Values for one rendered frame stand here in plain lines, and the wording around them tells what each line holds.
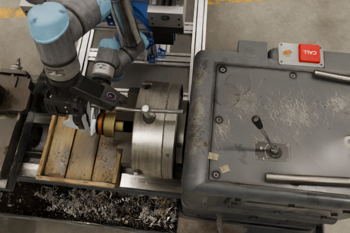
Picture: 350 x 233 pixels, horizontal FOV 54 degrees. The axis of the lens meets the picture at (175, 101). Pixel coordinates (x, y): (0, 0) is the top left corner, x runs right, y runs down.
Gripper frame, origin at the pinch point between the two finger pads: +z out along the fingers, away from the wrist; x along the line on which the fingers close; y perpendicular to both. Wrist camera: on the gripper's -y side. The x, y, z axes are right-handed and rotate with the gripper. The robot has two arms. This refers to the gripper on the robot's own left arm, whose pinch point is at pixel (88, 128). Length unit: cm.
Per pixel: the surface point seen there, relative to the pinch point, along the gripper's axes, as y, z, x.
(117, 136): -3.2, 17.8, -11.3
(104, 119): 2.1, 15.5, -15.9
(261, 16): -69, 76, -179
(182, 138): -24.2, 11.8, -8.8
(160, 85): -15.7, 4.2, -22.6
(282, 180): -51, 6, 6
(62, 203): 29, 75, -12
